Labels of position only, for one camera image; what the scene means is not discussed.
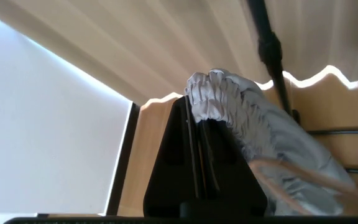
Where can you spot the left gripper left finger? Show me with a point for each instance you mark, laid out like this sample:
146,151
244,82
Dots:
172,174

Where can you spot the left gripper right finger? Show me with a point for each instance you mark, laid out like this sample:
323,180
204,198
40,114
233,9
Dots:
232,180

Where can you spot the pale grey garment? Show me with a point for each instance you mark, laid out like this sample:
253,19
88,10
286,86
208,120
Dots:
275,140

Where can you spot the pink clothes hanger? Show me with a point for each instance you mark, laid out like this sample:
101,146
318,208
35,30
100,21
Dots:
322,180

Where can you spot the black clothes rack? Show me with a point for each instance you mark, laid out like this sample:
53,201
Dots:
270,49

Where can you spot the beige curtain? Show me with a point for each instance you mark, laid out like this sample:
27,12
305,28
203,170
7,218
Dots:
166,37

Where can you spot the window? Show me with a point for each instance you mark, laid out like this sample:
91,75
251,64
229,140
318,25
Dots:
42,124

